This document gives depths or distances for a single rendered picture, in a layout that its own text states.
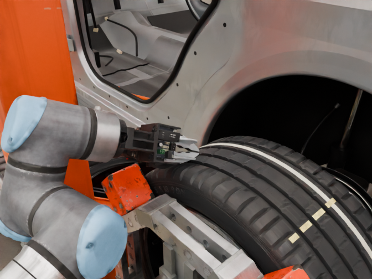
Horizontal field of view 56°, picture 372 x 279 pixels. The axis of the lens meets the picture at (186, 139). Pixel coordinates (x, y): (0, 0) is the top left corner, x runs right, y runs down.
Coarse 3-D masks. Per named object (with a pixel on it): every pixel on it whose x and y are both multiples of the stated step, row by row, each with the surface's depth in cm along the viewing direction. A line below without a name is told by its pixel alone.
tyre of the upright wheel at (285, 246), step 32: (192, 160) 73; (224, 160) 72; (256, 160) 69; (288, 160) 70; (160, 192) 76; (192, 192) 66; (224, 192) 61; (256, 192) 62; (288, 192) 62; (224, 224) 62; (256, 224) 56; (288, 224) 58; (320, 224) 59; (256, 256) 58; (288, 256) 54; (320, 256) 55; (352, 256) 58
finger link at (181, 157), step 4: (176, 152) 72; (180, 152) 73; (184, 152) 73; (188, 152) 74; (192, 152) 75; (196, 152) 75; (176, 156) 70; (180, 156) 72; (184, 156) 73; (188, 156) 74; (192, 156) 74; (196, 156) 75; (164, 160) 70; (168, 160) 71; (172, 160) 71; (176, 160) 72; (180, 160) 72; (184, 160) 73; (188, 160) 74
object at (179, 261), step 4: (192, 236) 64; (196, 240) 63; (200, 244) 62; (204, 248) 61; (176, 252) 63; (176, 256) 63; (180, 256) 62; (176, 260) 64; (180, 260) 62; (184, 260) 61; (176, 264) 64; (180, 264) 63; (176, 268) 65; (180, 268) 64; (176, 272) 66; (180, 272) 64; (180, 276) 65; (200, 276) 64
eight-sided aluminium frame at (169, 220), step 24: (144, 216) 66; (168, 216) 67; (192, 216) 64; (168, 240) 62; (192, 240) 59; (216, 240) 59; (120, 264) 88; (192, 264) 58; (216, 264) 55; (240, 264) 55
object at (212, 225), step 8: (200, 216) 67; (208, 224) 66; (216, 224) 65; (144, 232) 91; (152, 232) 92; (224, 232) 63; (144, 240) 93; (152, 240) 93; (232, 240) 62; (144, 248) 94; (152, 248) 95; (160, 248) 97; (240, 248) 61; (152, 256) 95; (160, 256) 97; (248, 256) 60; (152, 264) 96; (160, 264) 97; (256, 264) 59; (152, 272) 97
